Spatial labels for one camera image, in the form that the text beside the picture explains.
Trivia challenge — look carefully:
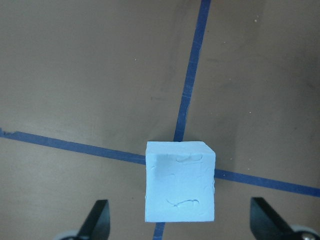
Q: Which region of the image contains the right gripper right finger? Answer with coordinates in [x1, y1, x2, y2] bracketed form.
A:
[250, 197, 303, 240]

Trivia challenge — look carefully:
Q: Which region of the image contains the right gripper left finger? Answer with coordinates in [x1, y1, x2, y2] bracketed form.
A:
[77, 199, 111, 240]

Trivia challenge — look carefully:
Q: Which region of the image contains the light blue block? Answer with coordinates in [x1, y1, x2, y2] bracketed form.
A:
[145, 141, 216, 223]

